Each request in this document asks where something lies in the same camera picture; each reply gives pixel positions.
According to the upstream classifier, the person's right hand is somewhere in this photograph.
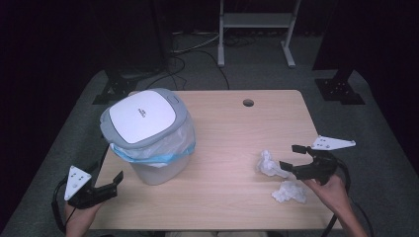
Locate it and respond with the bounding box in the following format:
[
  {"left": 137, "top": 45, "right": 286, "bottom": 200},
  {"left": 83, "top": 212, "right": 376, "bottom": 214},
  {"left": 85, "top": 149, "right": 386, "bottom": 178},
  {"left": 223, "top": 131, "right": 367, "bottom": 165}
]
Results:
[{"left": 301, "top": 174, "right": 352, "bottom": 215}]

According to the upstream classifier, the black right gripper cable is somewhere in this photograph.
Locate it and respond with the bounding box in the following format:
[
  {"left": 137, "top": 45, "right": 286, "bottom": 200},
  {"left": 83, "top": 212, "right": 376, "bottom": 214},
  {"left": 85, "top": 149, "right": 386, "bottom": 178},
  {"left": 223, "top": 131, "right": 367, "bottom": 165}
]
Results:
[{"left": 325, "top": 158, "right": 376, "bottom": 237}]

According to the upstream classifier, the black floor cable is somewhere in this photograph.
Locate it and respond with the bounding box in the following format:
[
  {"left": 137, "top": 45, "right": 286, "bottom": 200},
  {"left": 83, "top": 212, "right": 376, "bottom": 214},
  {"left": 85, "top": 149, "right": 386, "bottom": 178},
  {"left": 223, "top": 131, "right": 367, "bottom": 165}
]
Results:
[
  {"left": 144, "top": 56, "right": 188, "bottom": 91},
  {"left": 197, "top": 48, "right": 231, "bottom": 91}
]

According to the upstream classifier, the white trash can grey lid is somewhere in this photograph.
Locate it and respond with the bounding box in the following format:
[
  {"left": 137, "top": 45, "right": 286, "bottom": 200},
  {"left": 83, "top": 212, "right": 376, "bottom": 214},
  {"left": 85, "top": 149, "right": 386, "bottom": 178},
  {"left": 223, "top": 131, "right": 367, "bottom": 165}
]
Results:
[{"left": 99, "top": 87, "right": 197, "bottom": 187}]

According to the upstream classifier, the white tissue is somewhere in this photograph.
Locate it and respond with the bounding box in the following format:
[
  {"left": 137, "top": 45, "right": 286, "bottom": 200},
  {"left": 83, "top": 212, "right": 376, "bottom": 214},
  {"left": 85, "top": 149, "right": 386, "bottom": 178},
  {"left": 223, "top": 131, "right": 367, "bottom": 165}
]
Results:
[
  {"left": 271, "top": 180, "right": 307, "bottom": 204},
  {"left": 256, "top": 149, "right": 292, "bottom": 179}
]

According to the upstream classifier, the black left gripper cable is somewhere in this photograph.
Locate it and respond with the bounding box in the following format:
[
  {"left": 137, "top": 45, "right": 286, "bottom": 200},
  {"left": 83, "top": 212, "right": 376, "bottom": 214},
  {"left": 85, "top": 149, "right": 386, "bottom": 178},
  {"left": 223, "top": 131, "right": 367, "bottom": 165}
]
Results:
[{"left": 50, "top": 177, "right": 72, "bottom": 234}]

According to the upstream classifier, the black stand base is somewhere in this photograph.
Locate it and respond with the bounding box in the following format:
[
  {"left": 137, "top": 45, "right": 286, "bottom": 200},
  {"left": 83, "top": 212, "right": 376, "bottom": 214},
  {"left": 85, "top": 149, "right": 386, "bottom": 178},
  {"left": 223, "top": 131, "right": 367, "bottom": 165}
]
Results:
[
  {"left": 92, "top": 65, "right": 167, "bottom": 106},
  {"left": 314, "top": 67, "right": 367, "bottom": 106}
]

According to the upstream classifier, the person's left hand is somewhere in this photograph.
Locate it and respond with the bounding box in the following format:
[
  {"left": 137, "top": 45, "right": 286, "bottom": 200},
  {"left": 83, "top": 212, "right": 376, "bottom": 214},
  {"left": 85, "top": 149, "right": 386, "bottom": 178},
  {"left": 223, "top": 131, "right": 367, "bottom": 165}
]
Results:
[{"left": 64, "top": 199, "right": 104, "bottom": 235}]

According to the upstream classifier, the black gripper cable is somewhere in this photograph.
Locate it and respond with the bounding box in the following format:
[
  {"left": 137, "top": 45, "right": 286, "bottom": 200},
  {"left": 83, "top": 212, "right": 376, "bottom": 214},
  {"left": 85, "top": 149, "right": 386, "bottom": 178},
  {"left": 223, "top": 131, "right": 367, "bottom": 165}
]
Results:
[
  {"left": 325, "top": 158, "right": 376, "bottom": 237},
  {"left": 50, "top": 177, "right": 72, "bottom": 234}
]

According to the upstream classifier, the grey floor cable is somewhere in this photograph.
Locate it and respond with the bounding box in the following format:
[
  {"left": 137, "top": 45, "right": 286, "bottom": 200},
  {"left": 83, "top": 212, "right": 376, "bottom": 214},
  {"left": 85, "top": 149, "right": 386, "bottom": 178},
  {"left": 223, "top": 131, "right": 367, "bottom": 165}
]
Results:
[{"left": 171, "top": 33, "right": 221, "bottom": 55}]

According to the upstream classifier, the clear blue-rimmed trash bag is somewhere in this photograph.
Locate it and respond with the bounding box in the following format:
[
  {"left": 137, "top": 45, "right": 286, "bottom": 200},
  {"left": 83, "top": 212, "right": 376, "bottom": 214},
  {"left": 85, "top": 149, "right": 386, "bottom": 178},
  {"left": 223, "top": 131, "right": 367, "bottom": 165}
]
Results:
[{"left": 109, "top": 113, "right": 197, "bottom": 168}]

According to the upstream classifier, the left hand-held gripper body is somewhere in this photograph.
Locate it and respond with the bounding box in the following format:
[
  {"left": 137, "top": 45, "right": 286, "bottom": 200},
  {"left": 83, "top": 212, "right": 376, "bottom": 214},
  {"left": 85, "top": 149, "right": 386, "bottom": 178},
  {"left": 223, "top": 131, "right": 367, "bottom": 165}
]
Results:
[{"left": 63, "top": 165, "right": 107, "bottom": 210}]

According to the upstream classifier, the white metal stand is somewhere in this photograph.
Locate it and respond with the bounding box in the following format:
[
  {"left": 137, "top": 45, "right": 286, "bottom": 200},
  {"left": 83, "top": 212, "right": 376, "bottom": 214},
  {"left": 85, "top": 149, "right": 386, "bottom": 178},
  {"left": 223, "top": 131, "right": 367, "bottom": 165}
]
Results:
[{"left": 216, "top": 0, "right": 302, "bottom": 69}]

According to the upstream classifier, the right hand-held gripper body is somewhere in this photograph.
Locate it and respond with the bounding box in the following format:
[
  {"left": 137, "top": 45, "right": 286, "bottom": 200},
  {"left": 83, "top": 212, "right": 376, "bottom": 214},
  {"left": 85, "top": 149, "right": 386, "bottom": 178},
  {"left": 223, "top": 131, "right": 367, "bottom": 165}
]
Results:
[{"left": 305, "top": 134, "right": 357, "bottom": 186}]

